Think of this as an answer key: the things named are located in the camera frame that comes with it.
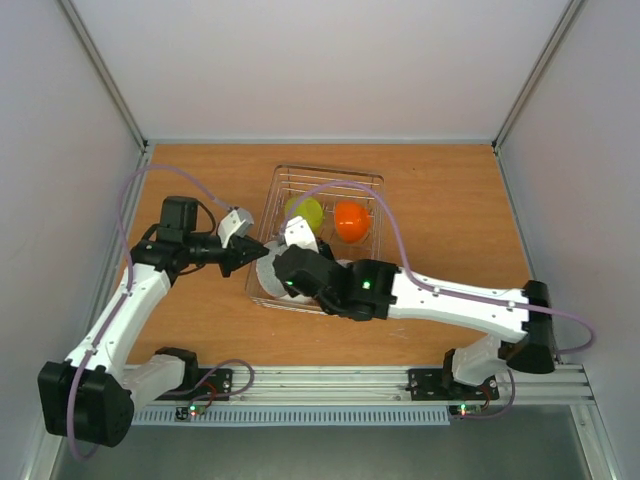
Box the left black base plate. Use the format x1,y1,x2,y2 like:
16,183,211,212
157,368,233,401

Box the left aluminium frame post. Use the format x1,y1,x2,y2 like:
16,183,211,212
56,0,148,152

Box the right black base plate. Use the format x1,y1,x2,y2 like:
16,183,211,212
407,368,500,402

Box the metal wire dish rack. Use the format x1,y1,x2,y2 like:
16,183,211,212
245,164,386,314

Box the left small circuit board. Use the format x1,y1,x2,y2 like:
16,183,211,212
174,404,208,421

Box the lime green bowl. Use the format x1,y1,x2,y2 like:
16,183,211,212
285,197,325,233

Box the orange bowl white inside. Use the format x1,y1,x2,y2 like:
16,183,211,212
334,201,371,244

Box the aluminium frame post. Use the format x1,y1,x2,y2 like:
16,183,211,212
56,0,148,152
492,0,587,155

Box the grey slotted cable duct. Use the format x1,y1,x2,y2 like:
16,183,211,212
132,405,450,428

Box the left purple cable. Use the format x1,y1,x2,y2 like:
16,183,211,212
66,164,256,460

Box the aluminium front rail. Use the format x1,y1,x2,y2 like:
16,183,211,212
47,363,597,405

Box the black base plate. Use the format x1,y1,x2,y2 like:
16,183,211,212
407,368,500,402
157,368,233,401

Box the right aluminium frame post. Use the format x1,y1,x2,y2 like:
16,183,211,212
492,0,587,155

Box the white ceramic bowl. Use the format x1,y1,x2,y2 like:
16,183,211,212
280,259,352,305

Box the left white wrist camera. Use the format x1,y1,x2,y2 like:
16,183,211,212
217,207,254,249

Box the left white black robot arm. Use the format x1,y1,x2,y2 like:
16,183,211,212
37,196,267,447

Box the small circuit board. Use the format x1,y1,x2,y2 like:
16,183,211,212
449,403,488,418
174,404,208,421

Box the grey patterned bowl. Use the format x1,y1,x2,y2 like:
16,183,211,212
255,240,294,301

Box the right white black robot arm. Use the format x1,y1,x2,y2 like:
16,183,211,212
273,246,555,397

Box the right small circuit board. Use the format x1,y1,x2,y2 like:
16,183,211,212
449,403,488,418

